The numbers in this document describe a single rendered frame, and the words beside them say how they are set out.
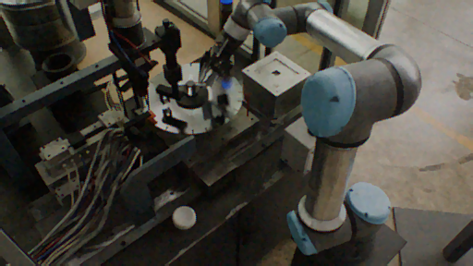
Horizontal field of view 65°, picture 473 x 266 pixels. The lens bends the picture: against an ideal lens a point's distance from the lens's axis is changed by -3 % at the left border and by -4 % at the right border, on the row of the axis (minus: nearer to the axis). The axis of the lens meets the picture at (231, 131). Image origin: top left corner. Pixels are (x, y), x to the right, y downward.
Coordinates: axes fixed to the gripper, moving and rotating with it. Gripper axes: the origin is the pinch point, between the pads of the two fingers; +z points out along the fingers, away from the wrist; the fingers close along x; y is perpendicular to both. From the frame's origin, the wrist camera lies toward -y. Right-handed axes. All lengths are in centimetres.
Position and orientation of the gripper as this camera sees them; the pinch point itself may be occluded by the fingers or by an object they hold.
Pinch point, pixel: (202, 83)
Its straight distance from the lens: 124.8
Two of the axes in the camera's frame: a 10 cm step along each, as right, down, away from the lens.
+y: 0.1, 6.0, -8.0
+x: 8.7, 3.9, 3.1
